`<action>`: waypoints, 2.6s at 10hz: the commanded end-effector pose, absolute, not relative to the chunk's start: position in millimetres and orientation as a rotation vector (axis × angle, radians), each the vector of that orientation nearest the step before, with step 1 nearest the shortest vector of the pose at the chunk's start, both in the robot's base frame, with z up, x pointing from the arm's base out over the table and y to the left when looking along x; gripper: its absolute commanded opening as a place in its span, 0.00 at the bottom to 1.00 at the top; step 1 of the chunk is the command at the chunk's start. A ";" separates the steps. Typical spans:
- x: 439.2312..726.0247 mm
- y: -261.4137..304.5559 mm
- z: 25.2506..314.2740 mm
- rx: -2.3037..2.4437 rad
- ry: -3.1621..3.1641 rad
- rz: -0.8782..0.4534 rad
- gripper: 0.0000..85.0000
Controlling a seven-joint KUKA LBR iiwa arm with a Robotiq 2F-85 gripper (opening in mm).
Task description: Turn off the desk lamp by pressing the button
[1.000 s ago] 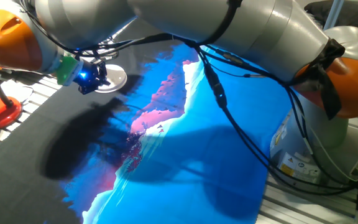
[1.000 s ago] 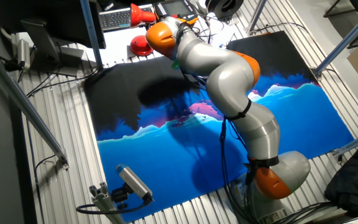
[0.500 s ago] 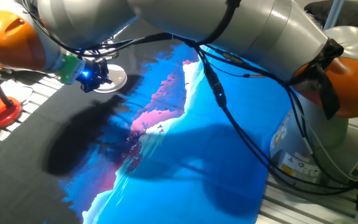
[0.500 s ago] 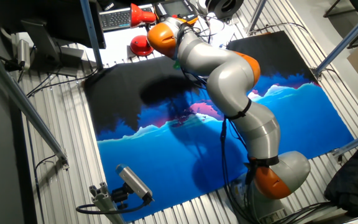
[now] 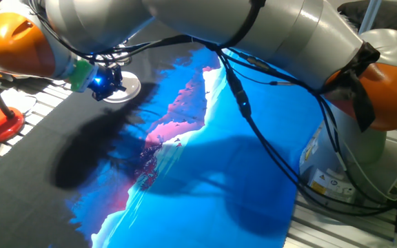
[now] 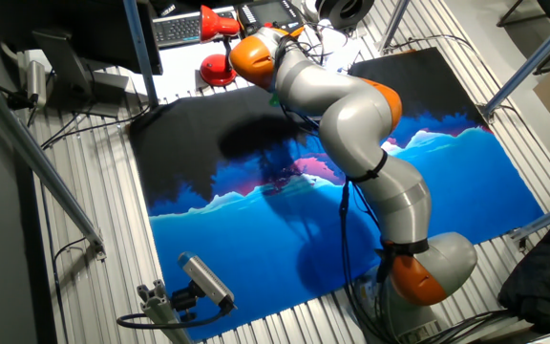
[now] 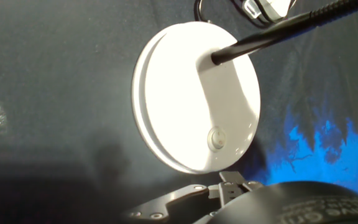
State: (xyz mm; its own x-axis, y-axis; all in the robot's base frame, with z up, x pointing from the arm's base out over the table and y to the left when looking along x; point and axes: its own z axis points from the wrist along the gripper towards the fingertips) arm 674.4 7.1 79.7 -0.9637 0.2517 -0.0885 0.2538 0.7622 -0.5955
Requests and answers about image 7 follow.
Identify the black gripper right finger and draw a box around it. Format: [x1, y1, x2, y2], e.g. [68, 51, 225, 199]
[218, 170, 264, 208]

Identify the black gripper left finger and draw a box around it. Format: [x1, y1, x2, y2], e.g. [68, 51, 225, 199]
[122, 184, 220, 224]

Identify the white round plate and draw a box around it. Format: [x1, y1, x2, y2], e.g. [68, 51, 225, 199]
[131, 0, 358, 175]

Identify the blue landscape print desk mat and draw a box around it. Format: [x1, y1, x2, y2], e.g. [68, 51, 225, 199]
[0, 0, 358, 224]

